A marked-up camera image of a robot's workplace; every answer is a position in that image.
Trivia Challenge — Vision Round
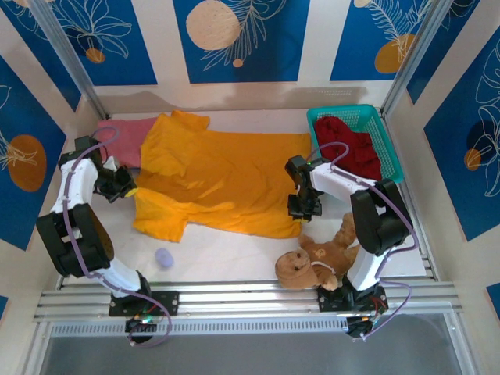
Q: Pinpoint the orange t-shirt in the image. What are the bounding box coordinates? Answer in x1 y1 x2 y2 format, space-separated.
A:
132 109 314 244

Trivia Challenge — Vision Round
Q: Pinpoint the brown teddy bear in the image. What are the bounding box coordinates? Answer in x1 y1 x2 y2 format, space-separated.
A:
274 212 363 292

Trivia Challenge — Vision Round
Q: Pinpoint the pink folded t-shirt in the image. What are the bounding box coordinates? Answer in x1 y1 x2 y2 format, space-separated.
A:
96 117 158 170

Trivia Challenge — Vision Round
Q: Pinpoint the dark red t-shirt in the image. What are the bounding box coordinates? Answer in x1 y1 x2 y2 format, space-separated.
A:
313 115 384 182

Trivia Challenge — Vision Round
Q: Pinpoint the small lavender ball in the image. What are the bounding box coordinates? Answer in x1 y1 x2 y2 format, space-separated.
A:
154 247 176 269

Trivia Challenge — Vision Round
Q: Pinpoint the teal plastic basket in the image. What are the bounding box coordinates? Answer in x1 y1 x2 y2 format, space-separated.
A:
305 103 405 185

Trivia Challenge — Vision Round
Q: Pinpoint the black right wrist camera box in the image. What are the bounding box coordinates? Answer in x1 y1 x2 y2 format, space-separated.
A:
284 154 314 177

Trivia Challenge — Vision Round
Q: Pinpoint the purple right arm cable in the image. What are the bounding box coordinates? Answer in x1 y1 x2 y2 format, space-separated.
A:
308 141 420 344

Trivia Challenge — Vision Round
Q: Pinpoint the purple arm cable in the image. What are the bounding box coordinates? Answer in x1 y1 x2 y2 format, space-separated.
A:
308 141 420 344
62 127 173 349

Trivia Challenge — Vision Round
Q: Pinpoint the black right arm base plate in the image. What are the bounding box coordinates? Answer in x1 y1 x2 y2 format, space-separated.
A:
317 286 388 314

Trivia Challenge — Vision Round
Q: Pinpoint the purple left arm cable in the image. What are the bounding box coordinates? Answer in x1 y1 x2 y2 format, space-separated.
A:
62 127 173 349

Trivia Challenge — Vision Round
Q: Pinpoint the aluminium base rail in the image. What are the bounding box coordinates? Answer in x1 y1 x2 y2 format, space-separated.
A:
32 277 465 323

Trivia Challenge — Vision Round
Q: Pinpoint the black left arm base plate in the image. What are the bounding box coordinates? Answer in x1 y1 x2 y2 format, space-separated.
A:
109 290 181 318

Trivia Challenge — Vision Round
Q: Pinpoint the slotted grey cable duct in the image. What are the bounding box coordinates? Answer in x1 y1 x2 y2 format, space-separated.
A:
49 317 451 338

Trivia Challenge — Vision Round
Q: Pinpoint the aluminium frame post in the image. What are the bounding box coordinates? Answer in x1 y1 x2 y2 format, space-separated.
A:
380 0 459 115
28 0 111 120

